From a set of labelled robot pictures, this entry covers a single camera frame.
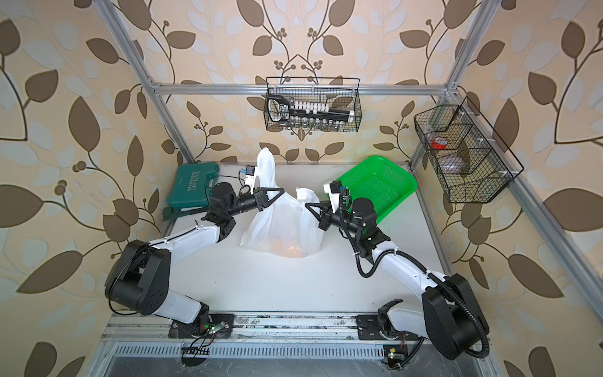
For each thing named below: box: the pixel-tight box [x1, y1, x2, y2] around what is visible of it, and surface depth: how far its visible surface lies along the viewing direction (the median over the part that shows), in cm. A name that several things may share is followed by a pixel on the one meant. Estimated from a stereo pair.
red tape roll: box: [431, 136, 449, 151], surface depth 84 cm
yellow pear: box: [285, 245, 304, 259], surface depth 86 cm
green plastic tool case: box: [167, 162, 220, 208], surface depth 110 cm
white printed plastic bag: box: [240, 147, 325, 258], surface depth 81 cm
